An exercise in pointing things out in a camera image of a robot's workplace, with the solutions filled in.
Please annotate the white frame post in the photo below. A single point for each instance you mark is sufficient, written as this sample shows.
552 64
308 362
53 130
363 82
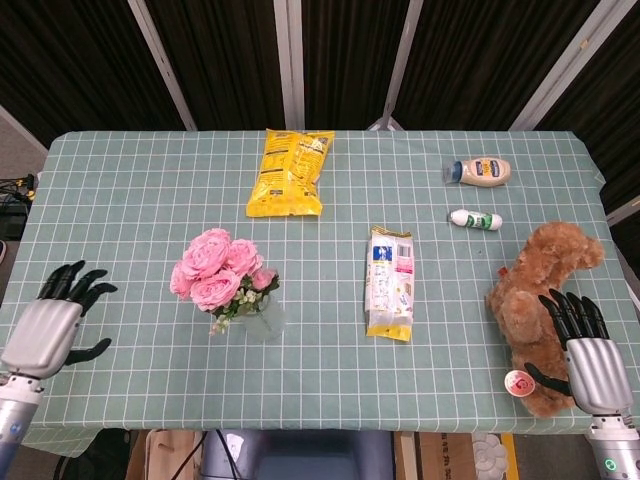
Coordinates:
292 65
565 65
160 60
400 65

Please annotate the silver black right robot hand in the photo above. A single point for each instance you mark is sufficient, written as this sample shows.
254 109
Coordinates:
597 370

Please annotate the mayonnaise squeeze bottle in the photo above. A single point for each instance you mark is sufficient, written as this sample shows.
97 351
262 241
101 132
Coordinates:
482 171

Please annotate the green grid-patterned table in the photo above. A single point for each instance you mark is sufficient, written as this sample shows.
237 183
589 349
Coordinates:
350 390

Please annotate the yellow chip bag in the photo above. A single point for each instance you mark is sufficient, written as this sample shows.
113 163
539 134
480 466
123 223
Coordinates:
290 175

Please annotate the blue grey robot torso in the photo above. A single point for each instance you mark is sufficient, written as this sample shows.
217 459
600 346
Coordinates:
300 455

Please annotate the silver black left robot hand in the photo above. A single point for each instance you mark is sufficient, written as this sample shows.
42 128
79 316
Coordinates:
45 335

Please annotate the white tissue pack yellow edge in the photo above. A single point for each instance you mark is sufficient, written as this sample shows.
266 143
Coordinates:
390 285

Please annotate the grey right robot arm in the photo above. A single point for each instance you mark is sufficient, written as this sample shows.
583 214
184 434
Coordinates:
612 450

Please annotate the clear glass cup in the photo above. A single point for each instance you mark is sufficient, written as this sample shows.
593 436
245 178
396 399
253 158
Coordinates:
270 320

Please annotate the small white green drink bottle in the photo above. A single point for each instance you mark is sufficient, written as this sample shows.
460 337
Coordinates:
475 220

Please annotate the brown plush teddy toy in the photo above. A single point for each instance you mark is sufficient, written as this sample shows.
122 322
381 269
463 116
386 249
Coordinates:
545 270

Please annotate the brown cardboard box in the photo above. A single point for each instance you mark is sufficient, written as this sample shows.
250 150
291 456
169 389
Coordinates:
440 457
170 455

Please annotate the round red white tag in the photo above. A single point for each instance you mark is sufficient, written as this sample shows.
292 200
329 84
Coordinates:
519 384

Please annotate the pink rose bouquet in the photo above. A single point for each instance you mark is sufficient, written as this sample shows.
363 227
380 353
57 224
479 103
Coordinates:
210 260

